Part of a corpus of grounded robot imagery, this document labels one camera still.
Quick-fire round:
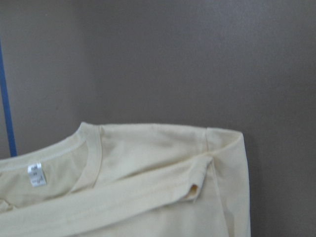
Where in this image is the beige long sleeve printed shirt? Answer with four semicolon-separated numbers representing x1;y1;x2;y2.
0;122;251;237

